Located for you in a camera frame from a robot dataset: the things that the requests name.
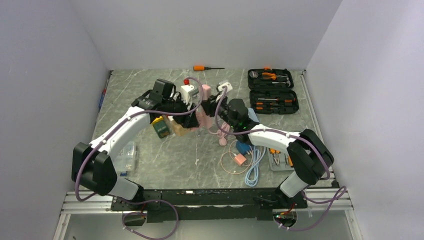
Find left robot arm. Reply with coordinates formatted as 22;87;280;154
71;79;201;210

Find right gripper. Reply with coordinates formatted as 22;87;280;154
200;93;238;130

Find salmon usb charger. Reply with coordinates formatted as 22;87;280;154
233;153;247;166

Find orange pliers in tray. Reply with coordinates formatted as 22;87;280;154
269;148;287;166

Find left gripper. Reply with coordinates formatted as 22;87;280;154
162;92;199;128

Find pink power strip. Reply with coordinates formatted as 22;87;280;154
195;84;213;130

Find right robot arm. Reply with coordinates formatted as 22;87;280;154
201;95;335;208

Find orange pliers in case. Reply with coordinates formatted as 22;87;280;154
260;72;288;82

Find pink power cable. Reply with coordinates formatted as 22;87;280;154
206;120;233;140

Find pink round plug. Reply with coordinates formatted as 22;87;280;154
218;137;228;146

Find clear plastic screw box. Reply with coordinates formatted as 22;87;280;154
113;141;138;177

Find yellow cube socket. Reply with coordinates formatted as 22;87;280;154
151;116;164;125

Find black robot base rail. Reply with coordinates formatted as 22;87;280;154
110;187;308;223

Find green cube socket lion print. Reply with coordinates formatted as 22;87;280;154
152;121;171;139

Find dark blue cube socket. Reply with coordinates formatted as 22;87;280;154
235;141;254;156

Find beige cube socket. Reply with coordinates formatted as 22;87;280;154
171;121;191;137

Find light blue power strip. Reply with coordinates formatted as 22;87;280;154
247;108;260;123

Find thin pink charging cable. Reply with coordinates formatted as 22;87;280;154
220;139;254;175

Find red blue pen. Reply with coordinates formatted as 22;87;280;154
98;88;107;110

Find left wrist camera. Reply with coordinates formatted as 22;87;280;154
180;78;200;104

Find grey tool tray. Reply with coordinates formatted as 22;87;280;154
267;148;294;171

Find light blue power cable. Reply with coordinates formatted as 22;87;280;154
244;145;268;188

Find orange handled screwdriver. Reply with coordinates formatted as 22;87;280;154
192;65;224;72

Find black tool case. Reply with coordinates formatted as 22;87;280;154
247;68;300;115

